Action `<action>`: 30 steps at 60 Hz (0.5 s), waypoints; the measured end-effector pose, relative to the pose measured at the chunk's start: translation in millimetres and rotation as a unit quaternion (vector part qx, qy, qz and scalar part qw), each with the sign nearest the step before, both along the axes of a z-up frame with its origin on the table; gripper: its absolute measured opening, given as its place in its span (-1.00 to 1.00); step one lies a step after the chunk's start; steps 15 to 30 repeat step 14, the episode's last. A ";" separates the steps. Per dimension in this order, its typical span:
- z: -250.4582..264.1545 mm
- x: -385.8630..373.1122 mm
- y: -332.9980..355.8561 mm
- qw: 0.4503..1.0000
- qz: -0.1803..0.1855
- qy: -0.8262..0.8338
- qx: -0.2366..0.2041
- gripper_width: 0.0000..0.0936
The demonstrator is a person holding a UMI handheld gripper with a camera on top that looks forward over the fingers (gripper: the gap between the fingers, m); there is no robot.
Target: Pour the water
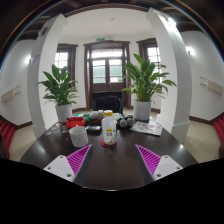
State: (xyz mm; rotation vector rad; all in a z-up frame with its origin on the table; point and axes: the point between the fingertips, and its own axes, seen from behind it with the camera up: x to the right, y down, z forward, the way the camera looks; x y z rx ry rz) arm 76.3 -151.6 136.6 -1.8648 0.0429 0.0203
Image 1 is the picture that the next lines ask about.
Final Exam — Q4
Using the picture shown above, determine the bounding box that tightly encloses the yellow-capped clear drink bottle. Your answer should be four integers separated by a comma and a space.
100, 109, 118, 146

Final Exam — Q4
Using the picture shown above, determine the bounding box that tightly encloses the basket of white items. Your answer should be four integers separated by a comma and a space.
89, 109, 105, 125

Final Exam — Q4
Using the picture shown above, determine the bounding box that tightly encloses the small potted green plant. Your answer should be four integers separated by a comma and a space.
35, 64, 79, 124

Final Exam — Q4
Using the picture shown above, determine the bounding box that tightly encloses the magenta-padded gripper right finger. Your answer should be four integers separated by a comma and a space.
134, 144, 184, 186

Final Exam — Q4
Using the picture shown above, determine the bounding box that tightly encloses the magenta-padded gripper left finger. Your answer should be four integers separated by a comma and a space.
43, 143, 94, 187

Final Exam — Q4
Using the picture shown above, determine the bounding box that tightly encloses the printed paper sheet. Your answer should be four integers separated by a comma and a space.
130, 119, 164, 137

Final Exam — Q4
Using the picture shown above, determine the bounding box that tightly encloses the brown framed window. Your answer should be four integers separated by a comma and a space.
54, 43, 79, 89
136, 37, 163, 73

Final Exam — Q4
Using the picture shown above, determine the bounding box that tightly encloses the flat round red coaster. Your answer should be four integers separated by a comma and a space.
99, 139, 118, 149

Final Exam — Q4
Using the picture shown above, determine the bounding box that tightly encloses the white speckled mug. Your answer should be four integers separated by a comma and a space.
68, 124, 90, 148

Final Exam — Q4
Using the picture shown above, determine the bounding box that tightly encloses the large potted green plant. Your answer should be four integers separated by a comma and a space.
121, 53, 178, 122

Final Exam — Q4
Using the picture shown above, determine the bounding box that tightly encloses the black chair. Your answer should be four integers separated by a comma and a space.
92, 91, 123, 114

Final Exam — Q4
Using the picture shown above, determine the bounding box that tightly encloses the red plastic box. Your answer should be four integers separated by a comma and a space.
65, 116, 87, 129

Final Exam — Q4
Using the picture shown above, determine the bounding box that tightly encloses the red bench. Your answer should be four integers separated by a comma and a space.
213, 114, 224, 143
0, 116, 16, 151

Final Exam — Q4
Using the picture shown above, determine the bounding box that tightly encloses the green box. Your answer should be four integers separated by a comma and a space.
73, 112, 90, 118

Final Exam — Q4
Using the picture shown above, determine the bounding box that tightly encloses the brown wooden double door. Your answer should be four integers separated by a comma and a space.
83, 40, 132, 109

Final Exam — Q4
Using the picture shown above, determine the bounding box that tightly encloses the white wall radiator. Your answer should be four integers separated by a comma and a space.
199, 76, 224, 95
0, 85, 22, 104

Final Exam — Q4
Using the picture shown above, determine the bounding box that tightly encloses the black flat device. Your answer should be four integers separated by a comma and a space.
85, 125, 102, 133

